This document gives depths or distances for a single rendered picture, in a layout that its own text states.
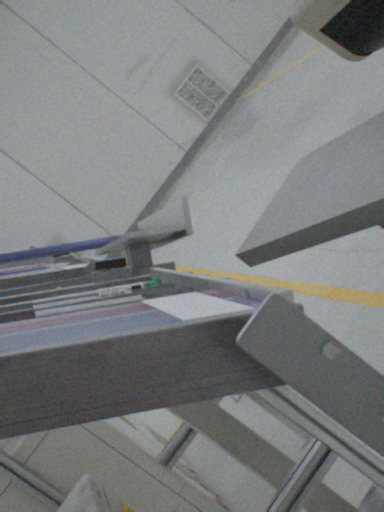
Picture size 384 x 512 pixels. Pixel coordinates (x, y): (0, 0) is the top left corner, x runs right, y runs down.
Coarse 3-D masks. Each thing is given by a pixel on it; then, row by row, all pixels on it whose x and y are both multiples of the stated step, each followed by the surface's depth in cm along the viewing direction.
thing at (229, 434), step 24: (168, 408) 155; (192, 408) 155; (216, 408) 156; (216, 432) 156; (240, 432) 157; (240, 456) 157; (264, 456) 158; (264, 480) 162; (312, 504) 160; (336, 504) 161; (360, 504) 179
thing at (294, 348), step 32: (256, 320) 60; (288, 320) 61; (256, 352) 60; (288, 352) 61; (320, 352) 61; (352, 352) 62; (288, 384) 61; (320, 384) 61; (352, 384) 62; (352, 416) 62; (320, 448) 141; (288, 480) 142; (320, 480) 141
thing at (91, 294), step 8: (64, 296) 109; (72, 296) 110; (80, 296) 110; (88, 296) 110; (96, 296) 110; (8, 304) 109; (16, 304) 108; (24, 304) 108; (32, 304) 109; (40, 304) 109; (48, 304) 109; (56, 304) 109; (0, 312) 108; (8, 312) 108; (16, 312) 108
